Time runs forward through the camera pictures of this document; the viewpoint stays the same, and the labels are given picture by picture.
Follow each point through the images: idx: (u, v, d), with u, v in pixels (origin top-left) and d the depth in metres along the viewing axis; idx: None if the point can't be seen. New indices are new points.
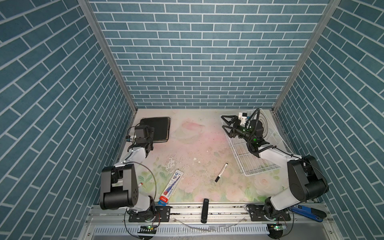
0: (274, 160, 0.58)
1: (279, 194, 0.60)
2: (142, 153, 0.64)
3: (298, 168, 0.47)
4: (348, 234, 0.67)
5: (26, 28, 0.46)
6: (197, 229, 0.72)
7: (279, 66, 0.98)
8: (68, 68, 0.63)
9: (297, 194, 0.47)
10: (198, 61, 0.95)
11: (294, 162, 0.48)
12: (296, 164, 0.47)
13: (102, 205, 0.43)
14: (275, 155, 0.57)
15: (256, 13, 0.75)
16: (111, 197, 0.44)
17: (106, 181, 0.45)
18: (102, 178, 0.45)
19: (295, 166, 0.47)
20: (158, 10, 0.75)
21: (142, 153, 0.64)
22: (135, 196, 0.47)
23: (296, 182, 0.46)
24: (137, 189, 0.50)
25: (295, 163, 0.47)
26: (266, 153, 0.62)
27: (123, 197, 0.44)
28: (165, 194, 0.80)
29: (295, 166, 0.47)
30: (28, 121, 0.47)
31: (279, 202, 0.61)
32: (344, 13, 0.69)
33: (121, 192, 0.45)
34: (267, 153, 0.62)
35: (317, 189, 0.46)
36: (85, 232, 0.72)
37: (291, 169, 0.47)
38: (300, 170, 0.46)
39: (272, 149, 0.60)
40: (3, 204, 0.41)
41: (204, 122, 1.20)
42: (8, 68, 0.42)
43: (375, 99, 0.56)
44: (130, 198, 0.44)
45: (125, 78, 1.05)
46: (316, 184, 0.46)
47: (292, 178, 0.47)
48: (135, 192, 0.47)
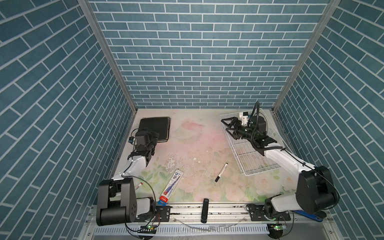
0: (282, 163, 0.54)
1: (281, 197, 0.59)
2: (141, 164, 0.61)
3: (310, 181, 0.44)
4: (348, 234, 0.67)
5: (26, 28, 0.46)
6: (197, 229, 0.72)
7: (279, 66, 0.98)
8: (68, 68, 0.63)
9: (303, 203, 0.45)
10: (198, 61, 0.95)
11: (306, 174, 0.44)
12: (308, 176, 0.44)
13: (99, 219, 0.41)
14: (285, 158, 0.52)
15: (256, 12, 0.75)
16: (107, 214, 0.42)
17: (104, 196, 0.43)
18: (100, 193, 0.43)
19: (308, 177, 0.44)
20: (158, 10, 0.75)
21: (142, 163, 0.62)
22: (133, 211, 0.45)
23: (305, 193, 0.43)
24: (134, 203, 0.46)
25: (307, 174, 0.44)
26: (274, 155, 0.57)
27: (121, 213, 0.42)
28: (165, 194, 0.80)
29: (307, 177, 0.44)
30: (28, 121, 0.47)
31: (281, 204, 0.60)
32: (344, 13, 0.69)
33: (118, 209, 0.42)
34: (275, 154, 0.57)
35: (326, 201, 0.44)
36: (85, 232, 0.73)
37: (302, 180, 0.43)
38: (313, 183, 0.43)
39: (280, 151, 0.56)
40: (3, 204, 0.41)
41: (204, 122, 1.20)
42: (8, 68, 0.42)
43: (375, 99, 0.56)
44: (127, 215, 0.42)
45: (125, 78, 1.05)
46: (325, 196, 0.44)
47: (301, 188, 0.45)
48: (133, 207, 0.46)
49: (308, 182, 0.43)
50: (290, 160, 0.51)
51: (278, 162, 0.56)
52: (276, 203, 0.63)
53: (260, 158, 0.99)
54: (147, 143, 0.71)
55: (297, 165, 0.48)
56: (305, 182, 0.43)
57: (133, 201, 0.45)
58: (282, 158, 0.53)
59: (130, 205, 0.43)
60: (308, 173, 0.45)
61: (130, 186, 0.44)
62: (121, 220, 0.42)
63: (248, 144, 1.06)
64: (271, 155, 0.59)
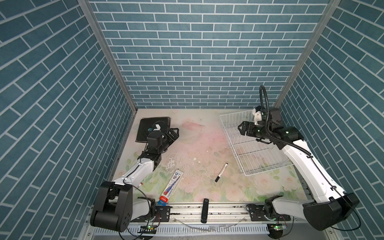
0: (303, 173, 0.45)
1: (284, 202, 0.58)
2: (149, 168, 0.61)
3: (335, 211, 0.38)
4: (349, 234, 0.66)
5: (26, 28, 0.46)
6: (197, 229, 0.72)
7: (279, 66, 0.98)
8: (68, 68, 0.63)
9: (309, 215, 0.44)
10: (198, 61, 0.95)
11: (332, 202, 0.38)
12: (334, 206, 0.38)
13: (93, 219, 0.42)
14: (310, 169, 0.44)
15: (256, 13, 0.75)
16: (101, 217, 0.42)
17: (102, 197, 0.43)
18: (100, 193, 0.43)
19: (333, 208, 0.38)
20: (158, 10, 0.75)
21: (150, 167, 0.61)
22: (126, 220, 0.44)
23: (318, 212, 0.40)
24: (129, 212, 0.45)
25: (333, 202, 0.38)
26: (298, 159, 0.46)
27: (113, 220, 0.41)
28: (165, 194, 0.80)
29: (333, 207, 0.38)
30: (28, 121, 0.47)
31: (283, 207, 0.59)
32: (344, 13, 0.69)
33: (111, 215, 0.42)
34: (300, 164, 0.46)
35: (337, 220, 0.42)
36: (85, 232, 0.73)
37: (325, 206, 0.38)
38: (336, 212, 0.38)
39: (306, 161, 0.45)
40: (3, 204, 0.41)
41: (204, 122, 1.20)
42: (8, 68, 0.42)
43: (375, 99, 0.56)
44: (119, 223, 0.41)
45: (125, 78, 1.05)
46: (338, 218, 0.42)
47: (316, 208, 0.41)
48: (127, 215, 0.44)
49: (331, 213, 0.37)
50: (317, 178, 0.42)
51: (299, 168, 0.47)
52: (278, 206, 0.62)
53: (260, 158, 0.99)
54: (159, 146, 0.72)
55: (324, 187, 0.41)
56: (329, 211, 0.37)
57: (128, 209, 0.44)
58: (306, 171, 0.44)
59: (123, 214, 0.42)
60: (335, 202, 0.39)
61: (128, 194, 0.43)
62: (112, 227, 0.41)
63: (248, 144, 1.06)
64: (292, 157, 0.48)
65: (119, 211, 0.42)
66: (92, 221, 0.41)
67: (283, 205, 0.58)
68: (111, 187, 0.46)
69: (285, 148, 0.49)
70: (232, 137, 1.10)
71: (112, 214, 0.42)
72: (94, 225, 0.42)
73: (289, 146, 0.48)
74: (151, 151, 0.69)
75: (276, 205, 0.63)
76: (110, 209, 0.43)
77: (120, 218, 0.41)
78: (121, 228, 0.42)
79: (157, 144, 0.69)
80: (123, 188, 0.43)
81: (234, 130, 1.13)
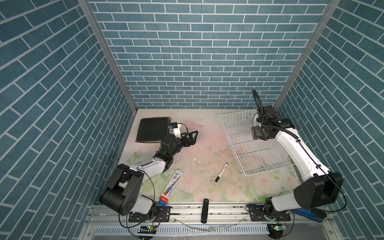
0: (293, 156, 0.49)
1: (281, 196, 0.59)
2: (161, 167, 0.64)
3: (319, 186, 0.41)
4: (349, 234, 0.67)
5: (26, 28, 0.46)
6: (197, 229, 0.72)
7: (279, 66, 0.98)
8: (68, 68, 0.63)
9: (300, 198, 0.45)
10: (198, 61, 0.95)
11: (316, 178, 0.41)
12: (318, 181, 0.41)
13: (100, 197, 0.44)
14: (297, 148, 0.48)
15: (256, 13, 0.75)
16: (109, 196, 0.44)
17: (115, 176, 0.46)
18: (115, 173, 0.47)
19: (317, 182, 0.41)
20: (158, 10, 0.75)
21: (161, 167, 0.64)
22: (129, 205, 0.46)
23: (306, 192, 0.43)
24: (134, 198, 0.47)
25: (317, 178, 0.41)
26: (288, 143, 0.51)
27: (117, 202, 0.43)
28: (165, 194, 0.80)
29: (316, 182, 0.41)
30: (28, 121, 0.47)
31: (281, 205, 0.60)
32: (344, 13, 0.69)
33: (117, 196, 0.44)
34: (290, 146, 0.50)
35: (323, 201, 0.44)
36: (85, 232, 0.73)
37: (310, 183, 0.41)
38: (321, 188, 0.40)
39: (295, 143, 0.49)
40: (3, 204, 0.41)
41: (204, 122, 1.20)
42: (8, 68, 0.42)
43: (375, 99, 0.56)
44: (121, 207, 0.42)
45: (125, 78, 1.05)
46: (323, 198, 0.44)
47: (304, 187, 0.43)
48: (131, 202, 0.46)
49: (315, 187, 0.41)
50: (305, 157, 0.46)
51: (290, 153, 0.50)
52: (278, 206, 0.62)
53: (260, 158, 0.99)
54: (172, 149, 0.73)
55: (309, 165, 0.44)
56: (313, 186, 0.41)
57: (133, 195, 0.46)
58: (296, 153, 0.48)
59: (128, 198, 0.44)
60: (319, 178, 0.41)
61: (139, 179, 0.47)
62: (115, 209, 0.43)
63: (248, 144, 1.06)
64: (284, 143, 0.52)
65: (125, 194, 0.44)
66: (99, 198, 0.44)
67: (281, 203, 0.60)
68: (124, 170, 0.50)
69: (278, 136, 0.54)
70: (232, 137, 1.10)
71: (119, 195, 0.44)
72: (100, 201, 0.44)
73: (280, 130, 0.53)
74: (164, 154, 0.71)
75: (276, 203, 0.63)
76: (118, 190, 0.46)
77: (124, 202, 0.43)
78: (123, 212, 0.43)
79: (170, 147, 0.69)
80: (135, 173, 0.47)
81: (234, 130, 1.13)
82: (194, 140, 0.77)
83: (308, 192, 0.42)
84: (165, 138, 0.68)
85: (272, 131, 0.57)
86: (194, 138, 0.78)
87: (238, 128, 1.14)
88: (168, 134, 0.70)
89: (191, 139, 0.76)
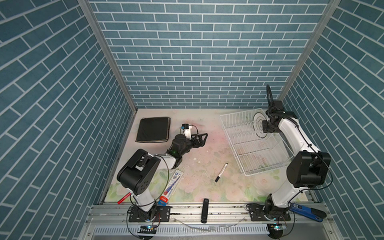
0: (289, 139, 0.55)
1: (279, 189, 0.62)
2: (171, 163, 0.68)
3: (306, 160, 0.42)
4: (348, 234, 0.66)
5: (27, 28, 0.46)
6: (197, 229, 0.72)
7: (279, 66, 0.98)
8: (68, 68, 0.63)
9: (290, 176, 0.50)
10: (199, 61, 0.95)
11: (304, 152, 0.47)
12: (306, 155, 0.46)
13: (118, 175, 0.49)
14: (293, 131, 0.55)
15: (256, 13, 0.75)
16: (127, 175, 0.48)
17: (135, 158, 0.51)
18: (135, 156, 0.52)
19: (305, 156, 0.46)
20: (158, 10, 0.75)
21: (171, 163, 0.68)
22: (144, 187, 0.50)
23: (295, 168, 0.48)
24: (149, 181, 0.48)
25: (306, 153, 0.47)
26: (286, 126, 0.58)
27: (133, 182, 0.47)
28: (165, 194, 0.80)
29: (304, 155, 0.46)
30: (28, 121, 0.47)
31: (279, 198, 0.62)
32: (344, 13, 0.69)
33: (134, 176, 0.48)
34: (288, 129, 0.57)
35: (310, 179, 0.48)
36: (85, 231, 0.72)
37: (298, 157, 0.46)
38: (308, 162, 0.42)
39: (294, 128, 0.56)
40: (3, 204, 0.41)
41: (204, 122, 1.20)
42: (8, 68, 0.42)
43: (375, 99, 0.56)
44: (136, 186, 0.46)
45: (125, 78, 1.05)
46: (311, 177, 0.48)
47: (293, 164, 0.49)
48: (145, 183, 0.50)
49: (302, 160, 0.47)
50: (298, 137, 0.52)
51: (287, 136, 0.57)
52: (276, 200, 0.63)
53: (260, 158, 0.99)
54: (181, 149, 0.77)
55: (302, 144, 0.50)
56: (301, 159, 0.46)
57: (148, 178, 0.50)
58: (292, 135, 0.54)
59: (145, 178, 0.48)
60: (308, 153, 0.49)
61: (156, 163, 0.51)
62: (130, 188, 0.47)
63: (248, 144, 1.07)
64: (283, 128, 0.60)
65: (142, 174, 0.48)
66: (117, 176, 0.49)
67: (279, 196, 0.61)
68: (143, 155, 0.55)
69: (279, 123, 0.62)
70: (232, 137, 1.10)
71: (137, 175, 0.48)
72: (118, 180, 0.49)
73: (282, 119, 0.60)
74: (174, 154, 0.76)
75: (274, 198, 0.65)
76: (135, 171, 0.50)
77: (140, 182, 0.47)
78: (137, 192, 0.47)
79: (180, 147, 0.74)
80: (153, 159, 0.51)
81: (234, 130, 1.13)
82: (203, 143, 0.80)
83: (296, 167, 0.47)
84: (177, 139, 0.72)
85: (277, 121, 0.64)
86: (203, 140, 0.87)
87: (238, 128, 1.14)
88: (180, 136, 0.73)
89: (200, 141, 0.80)
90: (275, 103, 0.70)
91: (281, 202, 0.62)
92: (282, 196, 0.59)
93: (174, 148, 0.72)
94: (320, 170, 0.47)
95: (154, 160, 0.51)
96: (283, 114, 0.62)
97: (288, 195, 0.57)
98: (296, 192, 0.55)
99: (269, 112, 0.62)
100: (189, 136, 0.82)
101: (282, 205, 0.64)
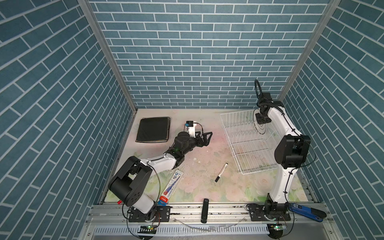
0: (277, 126, 0.63)
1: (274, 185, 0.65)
2: (171, 164, 0.64)
3: (290, 142, 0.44)
4: (349, 234, 0.67)
5: (26, 28, 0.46)
6: (197, 229, 0.72)
7: (279, 66, 0.98)
8: (68, 68, 0.63)
9: (277, 158, 0.58)
10: (199, 61, 0.95)
11: (288, 135, 0.55)
12: (289, 138, 0.54)
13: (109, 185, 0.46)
14: (280, 118, 0.62)
15: (256, 13, 0.75)
16: (117, 186, 0.46)
17: (126, 167, 0.48)
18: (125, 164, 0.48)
19: (288, 139, 0.54)
20: (158, 10, 0.75)
21: (170, 165, 0.64)
22: (135, 198, 0.47)
23: (280, 150, 0.56)
24: (140, 191, 0.48)
25: (290, 137, 0.54)
26: (273, 114, 0.65)
27: (123, 193, 0.45)
28: (165, 194, 0.80)
29: (288, 139, 0.54)
30: (28, 121, 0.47)
31: (275, 192, 0.65)
32: (344, 13, 0.69)
33: (124, 187, 0.45)
34: (276, 118, 0.63)
35: (295, 159, 0.56)
36: (85, 232, 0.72)
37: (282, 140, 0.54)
38: (292, 144, 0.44)
39: (281, 115, 0.63)
40: (3, 204, 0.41)
41: (204, 122, 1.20)
42: (8, 68, 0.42)
43: (375, 99, 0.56)
44: (127, 198, 0.44)
45: (125, 78, 1.05)
46: (296, 157, 0.56)
47: (279, 145, 0.57)
48: (137, 194, 0.47)
49: (286, 143, 0.54)
50: (283, 123, 0.60)
51: (275, 124, 0.64)
52: (273, 195, 0.66)
53: (260, 158, 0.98)
54: (184, 148, 0.73)
55: (287, 129, 0.57)
56: (285, 142, 0.54)
57: (139, 189, 0.47)
58: (279, 123, 0.61)
59: (135, 190, 0.45)
60: (291, 137, 0.56)
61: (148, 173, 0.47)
62: (120, 198, 0.45)
63: (248, 144, 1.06)
64: (271, 116, 0.67)
65: (132, 186, 0.45)
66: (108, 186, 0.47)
67: (276, 189, 0.64)
68: (135, 163, 0.51)
69: (268, 112, 0.69)
70: (232, 137, 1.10)
71: (127, 186, 0.46)
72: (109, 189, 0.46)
73: (270, 108, 0.67)
74: (176, 152, 0.72)
75: (273, 193, 0.66)
76: (126, 181, 0.47)
77: (129, 193, 0.44)
78: (127, 203, 0.45)
79: (183, 145, 0.69)
80: (144, 168, 0.47)
81: (234, 130, 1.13)
82: (207, 142, 0.76)
83: (281, 150, 0.55)
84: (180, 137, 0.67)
85: (266, 110, 0.70)
86: (207, 140, 0.76)
87: (238, 128, 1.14)
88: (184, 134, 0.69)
89: (204, 140, 0.76)
90: (264, 94, 0.77)
91: (278, 196, 0.64)
92: (277, 188, 0.63)
93: (177, 146, 0.68)
94: (302, 150, 0.55)
95: (145, 170, 0.47)
96: (272, 103, 0.69)
97: (282, 183, 0.61)
98: (288, 176, 0.60)
99: (258, 102, 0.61)
100: (193, 134, 0.78)
101: (280, 199, 0.65)
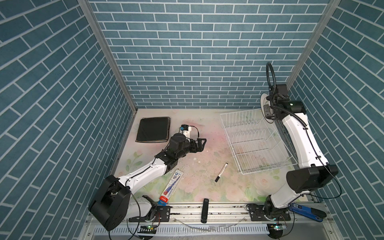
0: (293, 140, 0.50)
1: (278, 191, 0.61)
2: (159, 171, 0.58)
3: (313, 175, 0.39)
4: (348, 234, 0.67)
5: (26, 28, 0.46)
6: (197, 229, 0.72)
7: (279, 66, 0.98)
8: (68, 68, 0.63)
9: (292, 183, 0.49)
10: (199, 61, 0.95)
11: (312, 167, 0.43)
12: (313, 171, 0.43)
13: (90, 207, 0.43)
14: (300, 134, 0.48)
15: (256, 13, 0.75)
16: (97, 208, 0.43)
17: (104, 188, 0.43)
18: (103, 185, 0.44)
19: (312, 172, 0.43)
20: (158, 10, 0.75)
21: (158, 172, 0.57)
22: (117, 219, 0.44)
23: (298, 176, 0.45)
24: (122, 213, 0.45)
25: (313, 168, 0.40)
26: (292, 126, 0.50)
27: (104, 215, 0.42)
28: (165, 194, 0.80)
29: (311, 171, 0.43)
30: (28, 121, 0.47)
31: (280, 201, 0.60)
32: (344, 13, 0.69)
33: (104, 211, 0.42)
34: (294, 132, 0.49)
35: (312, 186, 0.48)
36: (85, 232, 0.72)
37: (304, 170, 0.43)
38: (314, 177, 0.48)
39: (302, 131, 0.48)
40: (3, 204, 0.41)
41: (204, 122, 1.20)
42: (8, 68, 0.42)
43: (375, 99, 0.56)
44: (107, 221, 0.41)
45: (125, 78, 1.05)
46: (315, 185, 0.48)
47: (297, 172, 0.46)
48: (119, 216, 0.44)
49: (310, 176, 0.43)
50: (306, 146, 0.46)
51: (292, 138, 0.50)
52: (277, 204, 0.63)
53: (260, 158, 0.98)
54: (178, 150, 0.68)
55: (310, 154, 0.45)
56: (308, 175, 0.43)
57: (120, 212, 0.43)
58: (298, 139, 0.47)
59: (114, 214, 0.41)
60: (314, 168, 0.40)
61: (125, 197, 0.42)
62: (101, 222, 0.41)
63: (248, 144, 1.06)
64: (288, 126, 0.51)
65: (110, 210, 0.41)
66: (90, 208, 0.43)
67: (281, 199, 0.60)
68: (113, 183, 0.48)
69: (285, 119, 0.52)
70: (231, 137, 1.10)
71: (106, 209, 0.43)
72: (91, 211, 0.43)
73: (288, 115, 0.51)
74: (169, 153, 0.66)
75: (275, 200, 0.64)
76: (106, 203, 0.44)
77: (109, 217, 0.41)
78: (109, 226, 0.42)
79: (177, 148, 0.65)
80: (122, 190, 0.43)
81: (234, 130, 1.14)
82: (202, 147, 0.73)
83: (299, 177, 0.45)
84: (176, 137, 0.64)
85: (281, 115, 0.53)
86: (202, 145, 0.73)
87: (238, 128, 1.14)
88: (179, 134, 0.66)
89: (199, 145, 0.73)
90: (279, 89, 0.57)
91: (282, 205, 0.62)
92: (283, 198, 0.58)
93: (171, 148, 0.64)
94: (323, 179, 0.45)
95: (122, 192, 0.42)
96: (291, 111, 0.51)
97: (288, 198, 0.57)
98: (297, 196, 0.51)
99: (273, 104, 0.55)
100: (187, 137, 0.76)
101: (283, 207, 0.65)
